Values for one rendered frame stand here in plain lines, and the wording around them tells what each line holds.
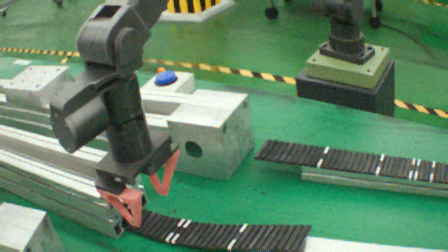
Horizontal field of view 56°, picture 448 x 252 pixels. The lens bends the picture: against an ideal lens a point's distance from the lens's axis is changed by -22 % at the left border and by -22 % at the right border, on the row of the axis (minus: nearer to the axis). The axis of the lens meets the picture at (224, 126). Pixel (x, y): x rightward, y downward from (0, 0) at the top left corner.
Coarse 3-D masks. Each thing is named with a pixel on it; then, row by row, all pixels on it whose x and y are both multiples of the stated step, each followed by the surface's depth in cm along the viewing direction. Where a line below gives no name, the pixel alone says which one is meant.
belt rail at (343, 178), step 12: (312, 168) 76; (312, 180) 77; (324, 180) 76; (336, 180) 75; (348, 180) 74; (360, 180) 73; (372, 180) 72; (384, 180) 71; (396, 180) 69; (408, 180) 68; (408, 192) 69; (420, 192) 68; (432, 192) 67; (444, 192) 66
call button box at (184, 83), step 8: (176, 72) 103; (152, 80) 101; (176, 80) 99; (184, 80) 99; (192, 80) 101; (144, 88) 99; (152, 88) 98; (160, 88) 98; (168, 88) 97; (176, 88) 97; (184, 88) 99; (192, 88) 102
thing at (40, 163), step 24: (0, 144) 90; (24, 144) 84; (48, 144) 80; (0, 168) 80; (24, 168) 75; (48, 168) 74; (72, 168) 79; (24, 192) 79; (48, 192) 74; (72, 192) 69; (96, 192) 67; (144, 192) 76; (72, 216) 74; (96, 216) 71; (120, 216) 71
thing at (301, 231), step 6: (300, 228) 62; (306, 228) 61; (294, 234) 61; (300, 234) 60; (306, 234) 60; (294, 240) 60; (300, 240) 59; (288, 246) 59; (294, 246) 59; (300, 246) 59
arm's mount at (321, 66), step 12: (384, 48) 109; (312, 60) 107; (324, 60) 106; (336, 60) 105; (372, 60) 104; (384, 60) 106; (312, 72) 107; (324, 72) 105; (336, 72) 103; (348, 72) 101; (360, 72) 99; (372, 72) 99; (360, 84) 101; (372, 84) 99
